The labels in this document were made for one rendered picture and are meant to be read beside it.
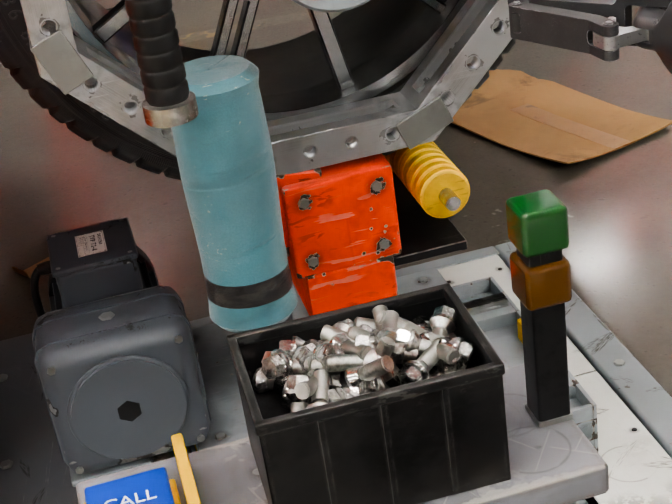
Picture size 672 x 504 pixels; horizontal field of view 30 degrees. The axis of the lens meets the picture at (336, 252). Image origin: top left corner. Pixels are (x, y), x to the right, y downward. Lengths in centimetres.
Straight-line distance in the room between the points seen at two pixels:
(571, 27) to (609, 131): 185
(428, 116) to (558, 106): 157
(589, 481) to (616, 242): 128
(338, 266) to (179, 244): 117
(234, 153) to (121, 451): 47
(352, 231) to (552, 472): 40
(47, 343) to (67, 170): 153
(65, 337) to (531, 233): 63
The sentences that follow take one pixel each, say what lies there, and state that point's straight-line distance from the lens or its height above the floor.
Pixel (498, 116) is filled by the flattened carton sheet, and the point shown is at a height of 1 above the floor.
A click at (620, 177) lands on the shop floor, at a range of 255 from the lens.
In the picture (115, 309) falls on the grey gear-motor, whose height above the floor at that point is 40.
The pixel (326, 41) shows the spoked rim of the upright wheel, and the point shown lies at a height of 68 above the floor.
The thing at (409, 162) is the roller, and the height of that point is 53.
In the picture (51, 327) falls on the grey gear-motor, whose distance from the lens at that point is 148.
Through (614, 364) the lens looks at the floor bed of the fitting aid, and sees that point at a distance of 184.
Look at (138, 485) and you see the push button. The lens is 107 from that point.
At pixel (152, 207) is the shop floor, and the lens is 268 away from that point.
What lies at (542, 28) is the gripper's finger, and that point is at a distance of 90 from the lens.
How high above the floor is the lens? 112
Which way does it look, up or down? 28 degrees down
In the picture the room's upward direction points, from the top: 8 degrees counter-clockwise
